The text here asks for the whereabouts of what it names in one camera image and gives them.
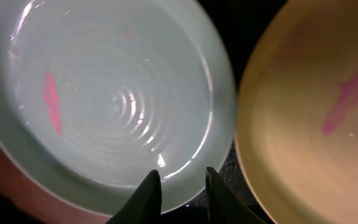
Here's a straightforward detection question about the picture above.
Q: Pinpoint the yellow plate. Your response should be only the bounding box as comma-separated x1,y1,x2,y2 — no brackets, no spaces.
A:
235,0,358,223

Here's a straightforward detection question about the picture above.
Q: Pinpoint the black round tray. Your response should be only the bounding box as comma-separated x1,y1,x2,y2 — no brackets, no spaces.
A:
158,0,286,223

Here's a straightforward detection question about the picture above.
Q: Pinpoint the light blue plate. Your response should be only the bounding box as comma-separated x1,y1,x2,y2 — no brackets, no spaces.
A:
0,0,236,216

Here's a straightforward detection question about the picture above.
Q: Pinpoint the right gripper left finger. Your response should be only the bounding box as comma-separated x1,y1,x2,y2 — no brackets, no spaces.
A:
106,170,162,224

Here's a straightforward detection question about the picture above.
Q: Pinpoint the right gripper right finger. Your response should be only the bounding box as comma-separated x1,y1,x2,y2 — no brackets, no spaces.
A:
205,167,265,224

